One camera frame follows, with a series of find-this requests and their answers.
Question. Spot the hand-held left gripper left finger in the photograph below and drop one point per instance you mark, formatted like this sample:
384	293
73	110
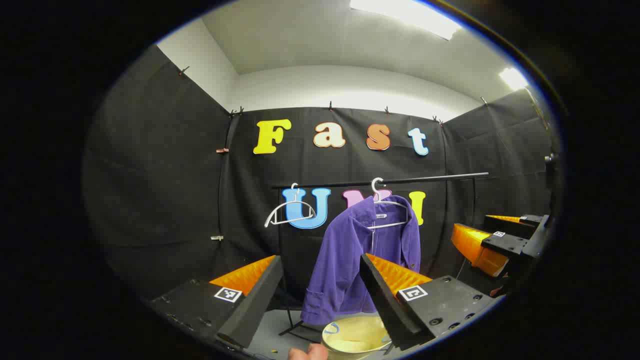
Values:
255	305

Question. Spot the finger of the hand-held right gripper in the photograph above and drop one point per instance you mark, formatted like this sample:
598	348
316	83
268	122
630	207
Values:
505	244
510	227

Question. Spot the small ceiling light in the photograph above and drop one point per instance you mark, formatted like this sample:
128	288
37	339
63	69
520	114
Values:
513	78

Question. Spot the white plastic clothes hanger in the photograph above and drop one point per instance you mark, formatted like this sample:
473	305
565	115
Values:
296	197
378	196

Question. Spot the cream round laundry hamper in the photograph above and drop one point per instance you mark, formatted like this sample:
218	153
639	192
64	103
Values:
355	335

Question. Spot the long ceiling light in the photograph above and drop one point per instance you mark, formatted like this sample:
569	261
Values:
410	15

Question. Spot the person's leg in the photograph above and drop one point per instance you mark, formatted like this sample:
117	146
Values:
310	353

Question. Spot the black metal clothes rack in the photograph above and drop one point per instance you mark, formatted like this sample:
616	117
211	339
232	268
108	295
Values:
425	179

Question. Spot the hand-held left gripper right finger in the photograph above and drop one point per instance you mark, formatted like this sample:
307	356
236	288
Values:
387	310

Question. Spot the black backdrop cloth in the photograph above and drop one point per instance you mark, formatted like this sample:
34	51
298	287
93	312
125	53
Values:
165	190

